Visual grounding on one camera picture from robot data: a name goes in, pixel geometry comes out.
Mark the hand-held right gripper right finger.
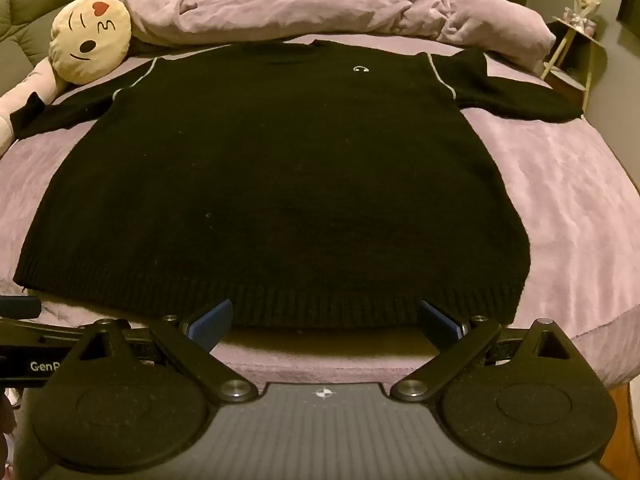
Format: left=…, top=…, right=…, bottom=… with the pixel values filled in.
left=390, top=299, right=576, bottom=406

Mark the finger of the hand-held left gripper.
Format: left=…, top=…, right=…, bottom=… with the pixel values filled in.
left=0, top=317, right=98, bottom=348
left=0, top=296, right=43, bottom=320

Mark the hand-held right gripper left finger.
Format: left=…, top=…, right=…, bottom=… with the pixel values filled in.
left=70, top=299, right=260, bottom=406

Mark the black knit sweater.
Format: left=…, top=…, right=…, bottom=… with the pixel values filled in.
left=9, top=40, right=586, bottom=331

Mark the bed with purple sheet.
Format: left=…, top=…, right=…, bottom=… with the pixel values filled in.
left=0, top=35, right=640, bottom=401

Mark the long pale pink plush pillow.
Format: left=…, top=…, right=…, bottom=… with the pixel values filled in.
left=0, top=55, right=68, bottom=158

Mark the round yellow emoji pillow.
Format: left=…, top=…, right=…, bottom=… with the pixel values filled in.
left=48, top=0, right=133, bottom=86

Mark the green padded sofa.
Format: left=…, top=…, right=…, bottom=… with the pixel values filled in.
left=0, top=0, right=121, bottom=96

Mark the crumpled purple duvet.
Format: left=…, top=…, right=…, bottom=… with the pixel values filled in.
left=100, top=0, right=557, bottom=58

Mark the wrapped flower bouquet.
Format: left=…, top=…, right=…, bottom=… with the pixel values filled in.
left=562, top=0, right=608, bottom=36

